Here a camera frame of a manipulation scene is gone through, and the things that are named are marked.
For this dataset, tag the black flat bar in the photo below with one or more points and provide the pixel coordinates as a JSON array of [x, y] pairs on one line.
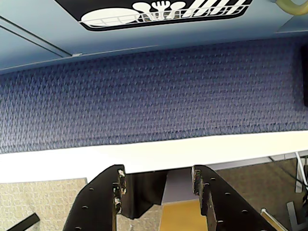
[[21, 222]]

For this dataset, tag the blue toy kitchen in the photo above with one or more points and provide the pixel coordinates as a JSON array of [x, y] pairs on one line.
[[24, 55]]

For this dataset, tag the blue dishwasher door with sticker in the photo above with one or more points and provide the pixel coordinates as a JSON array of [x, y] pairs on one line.
[[168, 37]]

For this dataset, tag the blue woven mat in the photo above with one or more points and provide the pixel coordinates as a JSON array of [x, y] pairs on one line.
[[154, 96]]

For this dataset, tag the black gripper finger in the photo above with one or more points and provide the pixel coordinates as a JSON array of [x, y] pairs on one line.
[[228, 207], [96, 204]]

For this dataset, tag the yellow wooden block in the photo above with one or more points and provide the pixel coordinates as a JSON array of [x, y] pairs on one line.
[[180, 216]]

